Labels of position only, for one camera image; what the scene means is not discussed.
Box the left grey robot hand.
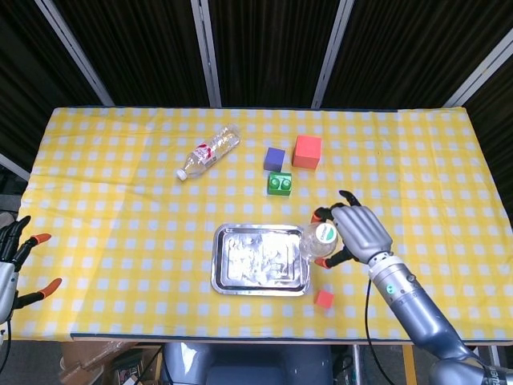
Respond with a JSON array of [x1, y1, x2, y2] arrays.
[[0, 215, 63, 324]]

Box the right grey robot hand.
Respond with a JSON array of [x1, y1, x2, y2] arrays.
[[310, 190, 394, 269]]

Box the transparent bottle with green cap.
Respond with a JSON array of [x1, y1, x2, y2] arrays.
[[299, 222, 346, 262]]

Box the rectangular metal tray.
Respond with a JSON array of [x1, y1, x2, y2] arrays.
[[211, 223, 312, 297]]

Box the transparent bottle with red label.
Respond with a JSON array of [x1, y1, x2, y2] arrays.
[[176, 123, 244, 181]]

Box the small orange foam cube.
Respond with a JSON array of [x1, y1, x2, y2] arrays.
[[313, 289, 336, 309]]

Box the green plastic building brick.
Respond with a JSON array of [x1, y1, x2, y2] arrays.
[[267, 171, 293, 197]]

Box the large orange foam cube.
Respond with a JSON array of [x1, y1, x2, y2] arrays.
[[291, 135, 324, 168]]

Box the purple foam cube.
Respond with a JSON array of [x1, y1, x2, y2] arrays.
[[263, 147, 286, 172]]

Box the brown cardboard box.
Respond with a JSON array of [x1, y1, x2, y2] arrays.
[[59, 340, 161, 385]]

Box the yellow white checkered tablecloth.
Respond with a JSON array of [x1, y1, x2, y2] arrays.
[[10, 106, 513, 342]]

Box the dark corrugated partition panel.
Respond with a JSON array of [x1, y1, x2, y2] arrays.
[[210, 0, 341, 108], [0, 0, 110, 173], [54, 0, 210, 107], [464, 63, 513, 225], [323, 0, 513, 108]]

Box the grey robot torso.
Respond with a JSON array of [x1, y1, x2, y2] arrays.
[[160, 342, 334, 385]]

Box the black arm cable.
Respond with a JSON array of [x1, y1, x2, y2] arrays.
[[362, 276, 402, 385]]

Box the white partition post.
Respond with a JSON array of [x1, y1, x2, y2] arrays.
[[190, 0, 223, 108], [34, 0, 116, 107], [0, 152, 31, 182], [443, 27, 513, 108], [311, 0, 356, 108]]

